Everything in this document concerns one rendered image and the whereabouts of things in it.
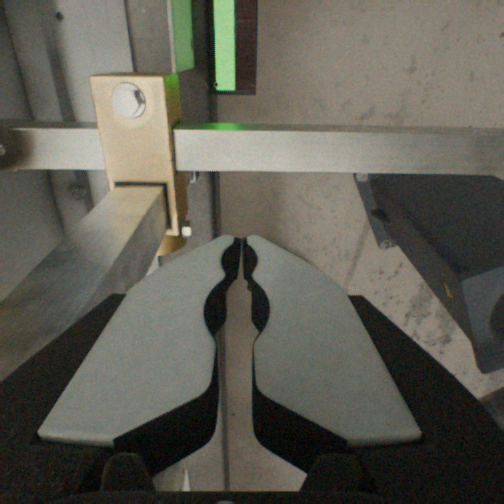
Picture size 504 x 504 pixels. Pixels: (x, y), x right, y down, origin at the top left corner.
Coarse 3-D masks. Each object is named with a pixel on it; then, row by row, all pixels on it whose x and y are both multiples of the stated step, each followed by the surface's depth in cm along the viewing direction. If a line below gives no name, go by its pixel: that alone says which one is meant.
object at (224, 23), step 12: (216, 0) 32; (228, 0) 32; (216, 12) 33; (228, 12) 33; (216, 24) 33; (228, 24) 33; (216, 36) 34; (228, 36) 34; (216, 48) 34; (228, 48) 34; (216, 60) 35; (228, 60) 35; (216, 72) 35; (228, 72) 35; (228, 84) 36
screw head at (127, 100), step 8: (120, 88) 22; (128, 88) 23; (136, 88) 23; (112, 96) 22; (120, 96) 22; (128, 96) 22; (136, 96) 23; (112, 104) 23; (120, 104) 22; (128, 104) 22; (136, 104) 23; (144, 104) 23; (120, 112) 23; (128, 112) 23; (136, 112) 24
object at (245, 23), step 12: (240, 0) 32; (252, 0) 32; (240, 12) 33; (252, 12) 33; (240, 24) 33; (252, 24) 33; (240, 36) 34; (252, 36) 34; (240, 48) 34; (252, 48) 34; (240, 60) 35; (252, 60) 35; (240, 72) 35; (252, 72) 35; (240, 84) 36; (252, 84) 36
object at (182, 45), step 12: (168, 0) 24; (180, 0) 28; (168, 12) 25; (180, 12) 28; (180, 24) 28; (180, 36) 28; (192, 36) 34; (180, 48) 28; (192, 48) 33; (180, 60) 28; (192, 60) 34
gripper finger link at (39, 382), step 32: (96, 320) 8; (64, 352) 7; (0, 384) 6; (32, 384) 6; (64, 384) 6; (0, 416) 6; (32, 416) 6; (0, 448) 5; (32, 448) 5; (64, 448) 5; (96, 448) 6; (0, 480) 5; (32, 480) 5; (64, 480) 5; (96, 480) 5
